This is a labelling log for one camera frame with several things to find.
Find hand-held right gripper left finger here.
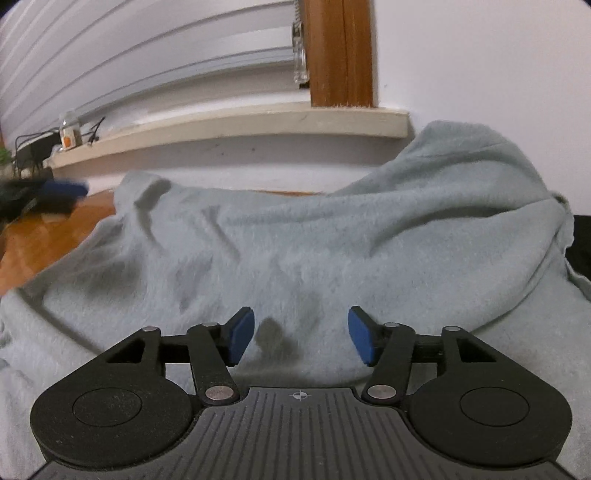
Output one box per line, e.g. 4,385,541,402
99,307,256,407

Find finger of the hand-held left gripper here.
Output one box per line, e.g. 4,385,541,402
28,196,80,217
39,179,89,199

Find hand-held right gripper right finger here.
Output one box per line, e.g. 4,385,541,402
348,305,502,408

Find light grey fleece garment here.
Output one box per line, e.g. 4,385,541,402
0,121,591,480

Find black power adapter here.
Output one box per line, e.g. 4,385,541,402
16,138,54,176

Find clear bottle with orange label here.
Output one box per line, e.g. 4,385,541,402
60,111,83,149

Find white window blind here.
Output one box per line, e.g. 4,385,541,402
0,0,310,153

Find cream window sill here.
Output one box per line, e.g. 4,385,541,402
44,108,409,169

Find black cloth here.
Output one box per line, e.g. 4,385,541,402
566,215,591,282

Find black cables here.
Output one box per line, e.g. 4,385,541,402
14,117,107,178

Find clear blind bead chain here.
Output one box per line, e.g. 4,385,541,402
291,18,309,86

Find wooden window frame post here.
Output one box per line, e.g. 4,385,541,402
302,0,375,108

